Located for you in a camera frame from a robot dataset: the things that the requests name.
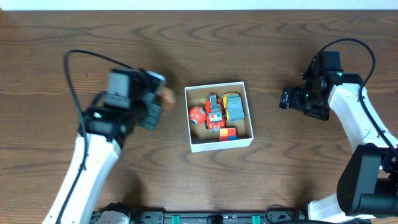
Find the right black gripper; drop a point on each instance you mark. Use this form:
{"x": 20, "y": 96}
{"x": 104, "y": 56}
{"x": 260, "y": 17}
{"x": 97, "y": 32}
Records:
{"x": 296, "y": 98}

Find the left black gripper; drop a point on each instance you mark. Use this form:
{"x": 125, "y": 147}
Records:
{"x": 152, "y": 104}

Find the brown plush toy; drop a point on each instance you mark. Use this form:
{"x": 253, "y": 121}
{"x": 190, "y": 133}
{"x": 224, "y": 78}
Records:
{"x": 167, "y": 98}

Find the red round toy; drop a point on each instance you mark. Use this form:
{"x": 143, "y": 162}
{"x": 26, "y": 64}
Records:
{"x": 197, "y": 115}

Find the yellow grey toy dump truck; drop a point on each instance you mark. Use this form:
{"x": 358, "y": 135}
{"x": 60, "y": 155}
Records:
{"x": 233, "y": 106}

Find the red toy fire truck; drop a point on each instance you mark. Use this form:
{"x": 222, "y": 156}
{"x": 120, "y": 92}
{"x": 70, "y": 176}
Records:
{"x": 215, "y": 119}

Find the multicolour puzzle cube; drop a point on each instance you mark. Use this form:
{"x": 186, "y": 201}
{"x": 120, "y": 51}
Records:
{"x": 228, "y": 134}

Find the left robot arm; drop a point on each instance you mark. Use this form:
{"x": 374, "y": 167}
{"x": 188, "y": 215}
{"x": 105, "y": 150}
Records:
{"x": 129, "y": 101}

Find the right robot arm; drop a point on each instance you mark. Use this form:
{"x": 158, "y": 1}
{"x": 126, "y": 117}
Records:
{"x": 367, "y": 187}

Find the white cardboard box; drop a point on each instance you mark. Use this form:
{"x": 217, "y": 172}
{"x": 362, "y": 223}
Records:
{"x": 201, "y": 139}

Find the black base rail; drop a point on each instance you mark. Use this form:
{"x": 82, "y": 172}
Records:
{"x": 121, "y": 213}

